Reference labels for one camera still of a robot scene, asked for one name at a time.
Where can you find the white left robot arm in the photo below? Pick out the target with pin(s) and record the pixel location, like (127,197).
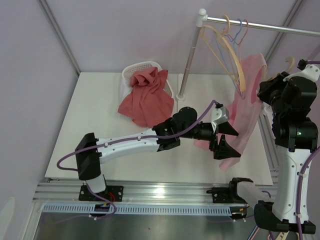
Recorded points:
(92,152)

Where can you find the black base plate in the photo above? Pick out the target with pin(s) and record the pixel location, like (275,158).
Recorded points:
(225,195)
(113,193)

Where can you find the light pink t shirt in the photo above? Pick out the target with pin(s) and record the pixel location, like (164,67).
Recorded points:
(244,111)

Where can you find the blue wire hanger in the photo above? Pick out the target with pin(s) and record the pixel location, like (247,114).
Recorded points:
(225,40)

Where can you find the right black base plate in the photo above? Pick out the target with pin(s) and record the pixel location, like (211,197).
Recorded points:
(225,195)

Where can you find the pink wire hanger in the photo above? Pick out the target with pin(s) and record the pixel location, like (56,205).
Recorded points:
(240,50)

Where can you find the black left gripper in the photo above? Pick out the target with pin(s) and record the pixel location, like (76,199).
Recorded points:
(223,150)

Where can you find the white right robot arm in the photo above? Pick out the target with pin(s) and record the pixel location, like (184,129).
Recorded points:
(296,137)

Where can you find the grey rack upright pole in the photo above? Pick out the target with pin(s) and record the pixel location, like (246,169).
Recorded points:
(201,17)

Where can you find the white plastic basket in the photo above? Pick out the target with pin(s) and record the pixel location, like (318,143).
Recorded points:
(131,69)

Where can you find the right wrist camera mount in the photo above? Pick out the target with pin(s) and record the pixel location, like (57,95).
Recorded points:
(308,69)

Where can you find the pink and blue spare hangers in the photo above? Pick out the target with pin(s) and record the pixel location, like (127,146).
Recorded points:
(255,231)

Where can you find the coral red t shirt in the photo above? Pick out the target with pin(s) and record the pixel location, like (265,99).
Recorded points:
(148,103)

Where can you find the white rack foot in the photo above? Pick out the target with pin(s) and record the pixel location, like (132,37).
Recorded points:
(181,84)

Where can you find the white slotted cable duct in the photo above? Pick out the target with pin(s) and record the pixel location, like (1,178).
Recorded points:
(138,209)

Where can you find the aluminium mounting rail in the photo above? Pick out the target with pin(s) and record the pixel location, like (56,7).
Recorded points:
(65,190)

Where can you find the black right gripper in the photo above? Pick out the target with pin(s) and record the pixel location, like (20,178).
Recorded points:
(267,87)

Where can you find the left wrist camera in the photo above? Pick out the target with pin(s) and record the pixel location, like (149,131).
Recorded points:
(219,115)

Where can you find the silver clothes rail bar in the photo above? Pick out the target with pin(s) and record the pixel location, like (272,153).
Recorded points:
(280,29)

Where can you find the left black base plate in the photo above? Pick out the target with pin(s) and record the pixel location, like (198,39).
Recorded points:
(113,193)

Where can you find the beige spare hanger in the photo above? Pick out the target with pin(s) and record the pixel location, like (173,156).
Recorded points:
(282,236)

